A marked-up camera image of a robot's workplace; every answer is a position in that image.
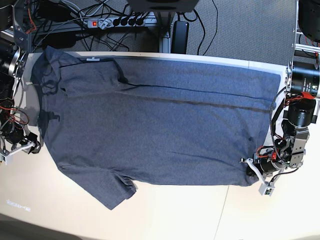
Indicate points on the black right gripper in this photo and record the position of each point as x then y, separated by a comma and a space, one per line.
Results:
15, 135

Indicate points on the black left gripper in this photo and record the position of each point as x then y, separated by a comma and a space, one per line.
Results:
266, 167

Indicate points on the blue-grey T-shirt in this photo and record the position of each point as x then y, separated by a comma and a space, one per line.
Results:
109, 123

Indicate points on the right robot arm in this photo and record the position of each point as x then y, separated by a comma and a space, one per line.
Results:
16, 26

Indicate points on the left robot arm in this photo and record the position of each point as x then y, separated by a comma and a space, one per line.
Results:
301, 100

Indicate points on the black box under table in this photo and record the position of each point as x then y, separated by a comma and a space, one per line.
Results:
61, 40

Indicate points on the white power strip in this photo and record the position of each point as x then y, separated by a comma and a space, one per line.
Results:
113, 22

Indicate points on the black power adapter brick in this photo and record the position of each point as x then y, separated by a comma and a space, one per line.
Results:
180, 37

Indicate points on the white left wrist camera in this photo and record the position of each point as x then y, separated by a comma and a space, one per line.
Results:
266, 189

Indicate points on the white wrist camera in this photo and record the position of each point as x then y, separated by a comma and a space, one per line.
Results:
266, 189
6, 157

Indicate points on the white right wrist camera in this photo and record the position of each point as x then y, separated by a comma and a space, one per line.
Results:
6, 157

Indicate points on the black camera mount overhead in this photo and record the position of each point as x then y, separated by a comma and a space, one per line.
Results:
163, 5

